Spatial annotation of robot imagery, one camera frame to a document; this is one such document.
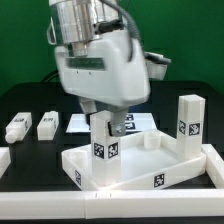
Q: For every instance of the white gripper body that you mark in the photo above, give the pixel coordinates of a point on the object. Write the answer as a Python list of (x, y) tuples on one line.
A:
[(106, 75)]

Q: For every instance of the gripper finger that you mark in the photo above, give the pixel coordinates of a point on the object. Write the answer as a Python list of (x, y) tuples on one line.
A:
[(88, 107), (116, 124)]

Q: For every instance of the white desk top tray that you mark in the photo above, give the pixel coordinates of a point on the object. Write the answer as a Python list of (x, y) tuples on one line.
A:
[(149, 160)]

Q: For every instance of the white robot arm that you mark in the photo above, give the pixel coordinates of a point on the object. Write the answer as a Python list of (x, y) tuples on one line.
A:
[(75, 23)]

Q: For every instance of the white marker sheet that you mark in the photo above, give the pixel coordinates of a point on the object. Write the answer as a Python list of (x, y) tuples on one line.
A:
[(135, 122)]

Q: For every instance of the white front fence bar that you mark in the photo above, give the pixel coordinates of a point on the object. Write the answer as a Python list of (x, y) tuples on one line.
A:
[(111, 204)]

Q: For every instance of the white left fence block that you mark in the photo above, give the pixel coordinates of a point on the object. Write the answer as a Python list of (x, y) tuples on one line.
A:
[(5, 160)]

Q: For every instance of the white fence block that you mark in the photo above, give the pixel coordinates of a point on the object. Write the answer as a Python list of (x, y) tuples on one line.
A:
[(5, 160), (214, 165)]

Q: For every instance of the white right fence block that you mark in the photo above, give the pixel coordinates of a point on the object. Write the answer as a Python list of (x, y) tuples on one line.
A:
[(214, 165)]

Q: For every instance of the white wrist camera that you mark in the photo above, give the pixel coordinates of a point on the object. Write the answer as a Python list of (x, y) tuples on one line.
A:
[(156, 65)]

